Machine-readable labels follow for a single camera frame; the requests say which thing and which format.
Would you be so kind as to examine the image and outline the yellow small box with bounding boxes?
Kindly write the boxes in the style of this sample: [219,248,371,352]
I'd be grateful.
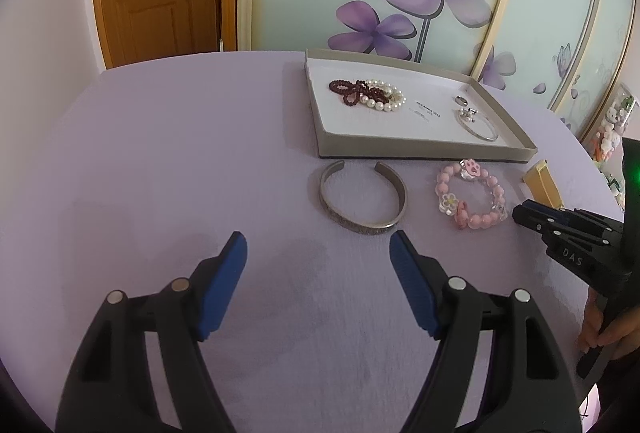
[520,158,563,210]

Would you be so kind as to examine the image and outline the grey cardboard box tray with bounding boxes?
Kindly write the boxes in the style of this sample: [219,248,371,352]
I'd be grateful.
[304,48,538,162]

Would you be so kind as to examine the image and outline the dark red bead bracelet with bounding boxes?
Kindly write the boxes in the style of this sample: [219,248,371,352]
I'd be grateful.
[328,78,385,110]

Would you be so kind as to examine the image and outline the person's right hand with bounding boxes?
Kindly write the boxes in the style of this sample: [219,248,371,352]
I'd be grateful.
[577,288,640,355]

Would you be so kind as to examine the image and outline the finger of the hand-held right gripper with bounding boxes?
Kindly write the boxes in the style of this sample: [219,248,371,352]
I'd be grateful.
[545,207,624,240]
[511,200,567,237]

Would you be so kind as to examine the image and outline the silver cuff bracelet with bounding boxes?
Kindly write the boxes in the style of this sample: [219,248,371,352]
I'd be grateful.
[319,160,408,238]

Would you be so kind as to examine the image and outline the pink bead bracelet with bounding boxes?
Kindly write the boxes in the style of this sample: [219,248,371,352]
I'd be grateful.
[434,158,508,231]

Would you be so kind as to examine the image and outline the shelf of plush toys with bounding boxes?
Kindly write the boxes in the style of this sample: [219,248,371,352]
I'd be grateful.
[590,83,640,196]

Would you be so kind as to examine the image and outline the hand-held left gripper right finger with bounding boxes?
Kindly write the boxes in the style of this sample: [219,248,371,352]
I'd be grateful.
[389,229,583,433]

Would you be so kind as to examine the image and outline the thin silver bangle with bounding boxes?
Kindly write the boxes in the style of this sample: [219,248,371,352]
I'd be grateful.
[457,108,501,143]

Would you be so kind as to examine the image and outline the white pearl bracelet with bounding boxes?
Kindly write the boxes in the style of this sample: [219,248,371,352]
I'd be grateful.
[359,79,407,113]

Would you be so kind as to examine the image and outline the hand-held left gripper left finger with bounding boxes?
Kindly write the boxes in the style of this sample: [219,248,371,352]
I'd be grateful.
[55,231,248,433]

